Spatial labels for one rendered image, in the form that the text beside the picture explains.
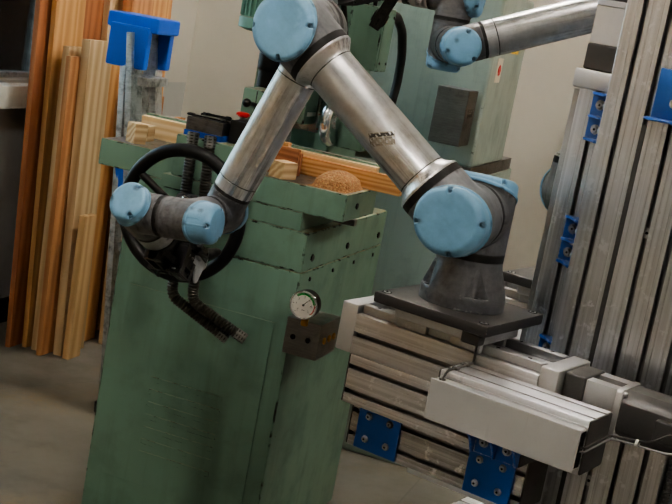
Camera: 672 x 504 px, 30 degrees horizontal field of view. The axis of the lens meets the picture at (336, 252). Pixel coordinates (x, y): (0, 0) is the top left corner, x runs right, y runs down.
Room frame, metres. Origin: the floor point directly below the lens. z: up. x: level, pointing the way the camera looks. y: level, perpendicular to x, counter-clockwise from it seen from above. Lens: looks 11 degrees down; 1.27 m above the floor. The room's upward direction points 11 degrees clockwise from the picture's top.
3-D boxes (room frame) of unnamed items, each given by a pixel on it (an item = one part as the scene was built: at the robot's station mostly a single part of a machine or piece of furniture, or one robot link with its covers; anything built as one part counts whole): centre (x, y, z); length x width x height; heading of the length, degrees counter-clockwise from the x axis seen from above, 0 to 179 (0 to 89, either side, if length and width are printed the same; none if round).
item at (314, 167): (2.85, 0.14, 0.92); 0.54 x 0.02 x 0.04; 72
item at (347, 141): (3.00, 0.02, 1.02); 0.09 x 0.07 x 0.12; 72
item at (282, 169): (2.71, 0.15, 0.92); 0.05 x 0.04 x 0.04; 144
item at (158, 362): (2.99, 0.19, 0.35); 0.58 x 0.45 x 0.71; 162
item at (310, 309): (2.59, 0.04, 0.65); 0.06 x 0.04 x 0.08; 72
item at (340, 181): (2.72, 0.02, 0.92); 0.14 x 0.09 x 0.04; 162
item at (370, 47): (3.03, 0.01, 1.22); 0.09 x 0.08 x 0.15; 162
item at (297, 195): (2.77, 0.27, 0.87); 0.61 x 0.30 x 0.06; 72
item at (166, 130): (2.90, 0.23, 0.92); 0.60 x 0.02 x 0.05; 72
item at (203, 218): (2.19, 0.26, 0.87); 0.11 x 0.11 x 0.08; 71
